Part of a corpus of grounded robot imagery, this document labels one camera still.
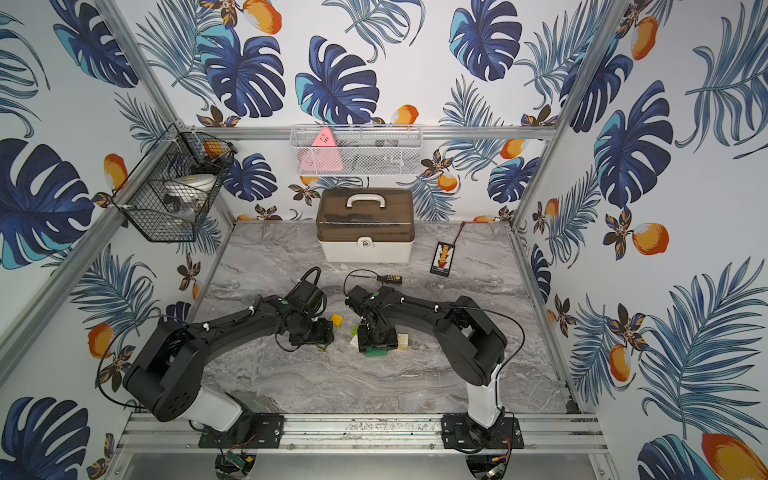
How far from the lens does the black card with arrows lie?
3.55ft

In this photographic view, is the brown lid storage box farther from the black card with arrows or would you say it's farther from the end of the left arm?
the end of the left arm

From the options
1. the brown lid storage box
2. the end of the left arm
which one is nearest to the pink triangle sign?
the brown lid storage box

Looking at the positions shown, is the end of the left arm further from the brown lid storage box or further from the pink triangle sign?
the pink triangle sign

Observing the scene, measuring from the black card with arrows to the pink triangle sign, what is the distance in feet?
1.53

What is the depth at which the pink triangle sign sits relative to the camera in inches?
35.5

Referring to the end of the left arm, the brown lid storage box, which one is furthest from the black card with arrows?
the end of the left arm

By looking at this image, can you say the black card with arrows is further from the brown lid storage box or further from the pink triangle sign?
the pink triangle sign
